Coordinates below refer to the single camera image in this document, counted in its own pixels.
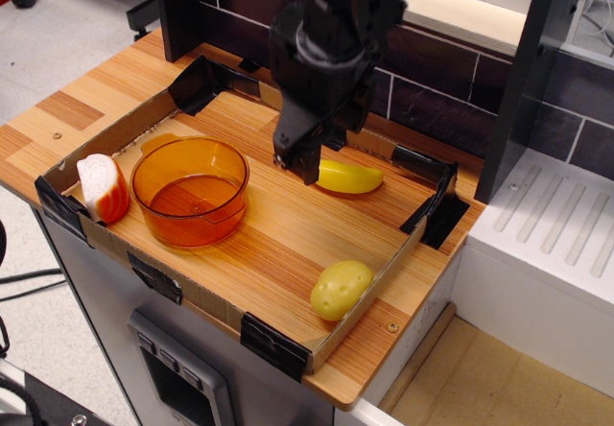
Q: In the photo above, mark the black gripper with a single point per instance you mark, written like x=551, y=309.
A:
x=320, y=91

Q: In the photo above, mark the yellow toy banana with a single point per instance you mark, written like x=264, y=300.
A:
x=348, y=178

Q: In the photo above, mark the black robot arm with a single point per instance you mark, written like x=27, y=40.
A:
x=332, y=23

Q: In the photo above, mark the orange transparent plastic pot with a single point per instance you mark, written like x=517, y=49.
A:
x=190, y=190

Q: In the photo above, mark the cardboard fence with black tape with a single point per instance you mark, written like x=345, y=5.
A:
x=258, y=280

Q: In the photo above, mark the yellow-green toy potato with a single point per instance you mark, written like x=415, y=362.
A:
x=339, y=288

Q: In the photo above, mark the white orange toy sushi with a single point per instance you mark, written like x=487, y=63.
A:
x=104, y=187

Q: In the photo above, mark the white toy sink drainboard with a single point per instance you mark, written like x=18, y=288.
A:
x=554, y=222

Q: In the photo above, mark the grey oven control panel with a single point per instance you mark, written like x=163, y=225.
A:
x=194, y=391

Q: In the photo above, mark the dark grey vertical post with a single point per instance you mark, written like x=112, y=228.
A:
x=546, y=28

